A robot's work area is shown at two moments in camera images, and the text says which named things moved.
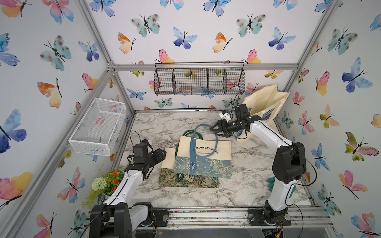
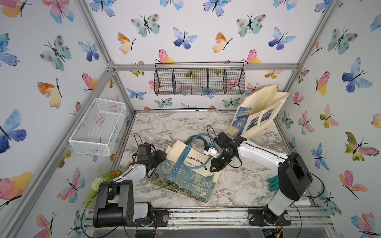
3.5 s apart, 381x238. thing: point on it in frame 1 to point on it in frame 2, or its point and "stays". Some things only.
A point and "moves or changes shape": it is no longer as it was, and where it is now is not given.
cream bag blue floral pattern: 204,157 moves or changes shape
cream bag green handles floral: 168,178 to 163,180
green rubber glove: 270,182 stays
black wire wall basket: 198,78 stays
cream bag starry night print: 264,103 stays
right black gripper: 223,123 to 216,167
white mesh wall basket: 97,132 stays
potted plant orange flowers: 106,183 stays
